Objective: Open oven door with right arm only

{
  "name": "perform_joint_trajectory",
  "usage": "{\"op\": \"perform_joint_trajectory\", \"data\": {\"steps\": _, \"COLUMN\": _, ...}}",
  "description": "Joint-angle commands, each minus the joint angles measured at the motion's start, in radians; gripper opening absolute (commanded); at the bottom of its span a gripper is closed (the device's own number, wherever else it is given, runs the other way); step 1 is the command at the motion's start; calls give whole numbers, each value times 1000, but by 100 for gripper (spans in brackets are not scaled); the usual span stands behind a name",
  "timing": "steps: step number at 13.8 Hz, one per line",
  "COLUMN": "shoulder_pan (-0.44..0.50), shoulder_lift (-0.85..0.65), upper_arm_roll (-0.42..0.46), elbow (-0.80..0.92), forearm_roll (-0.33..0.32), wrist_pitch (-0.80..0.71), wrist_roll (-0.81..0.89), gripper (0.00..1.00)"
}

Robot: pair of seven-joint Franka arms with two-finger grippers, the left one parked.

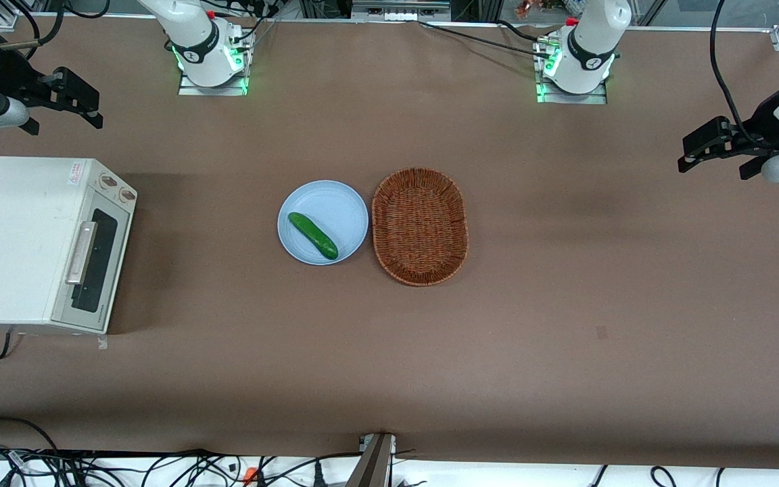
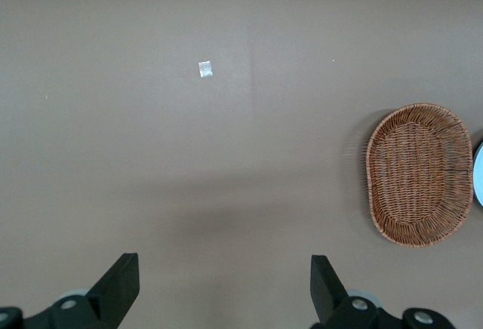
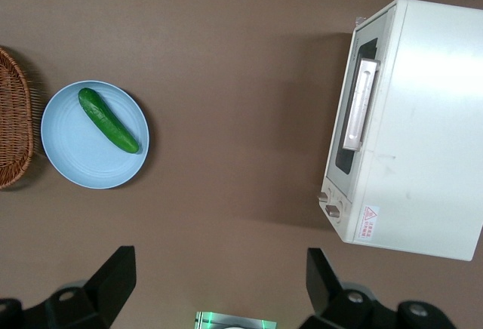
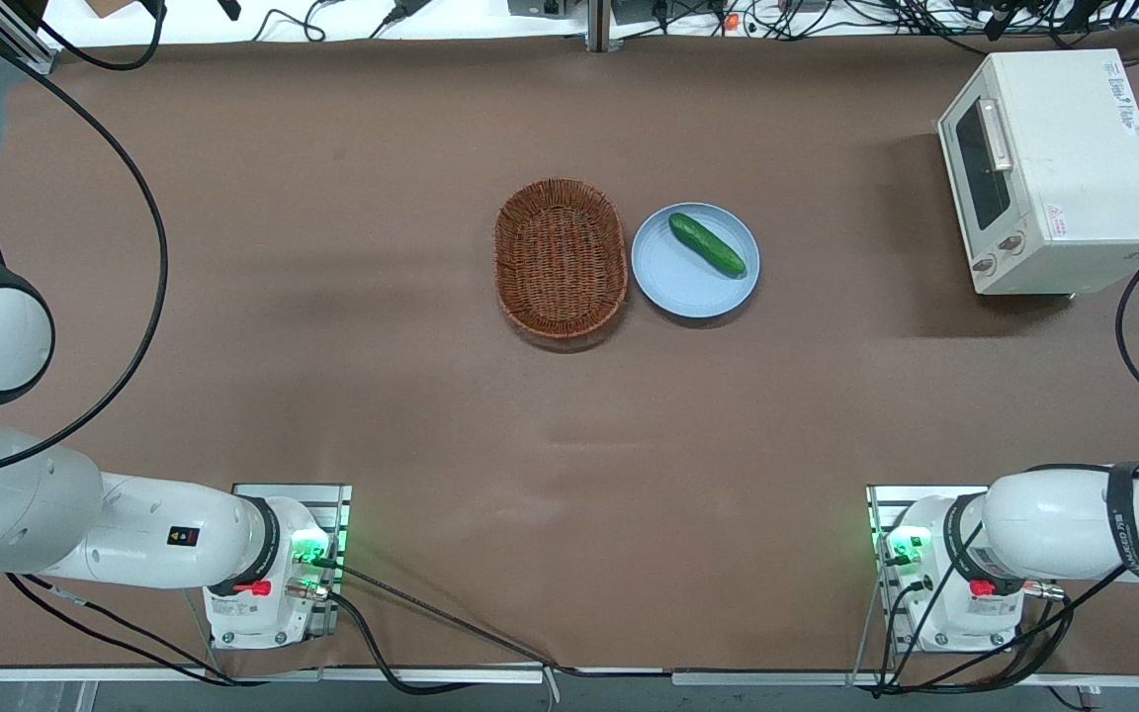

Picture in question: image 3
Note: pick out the white toaster oven body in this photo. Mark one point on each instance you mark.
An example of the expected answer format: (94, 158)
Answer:
(434, 117)

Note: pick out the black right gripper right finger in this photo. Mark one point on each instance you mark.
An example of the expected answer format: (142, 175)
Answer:
(324, 291)

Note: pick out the brown wicker basket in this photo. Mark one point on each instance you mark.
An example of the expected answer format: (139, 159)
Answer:
(11, 117)

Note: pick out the green cucumber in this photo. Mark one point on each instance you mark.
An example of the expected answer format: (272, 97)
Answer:
(105, 121)

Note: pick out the silver oven knob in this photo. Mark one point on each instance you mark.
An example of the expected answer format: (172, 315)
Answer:
(334, 210)
(323, 196)

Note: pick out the light blue round plate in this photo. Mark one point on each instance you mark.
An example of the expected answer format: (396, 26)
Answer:
(75, 155)

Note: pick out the metal base plate of right arm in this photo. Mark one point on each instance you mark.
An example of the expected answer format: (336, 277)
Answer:
(234, 320)

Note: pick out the red warning sticker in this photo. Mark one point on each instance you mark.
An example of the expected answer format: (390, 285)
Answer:
(369, 222)

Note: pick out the small clear tape piece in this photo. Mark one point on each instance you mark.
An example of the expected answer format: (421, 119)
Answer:
(360, 20)

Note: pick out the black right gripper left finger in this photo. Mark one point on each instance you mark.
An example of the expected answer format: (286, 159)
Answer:
(105, 283)

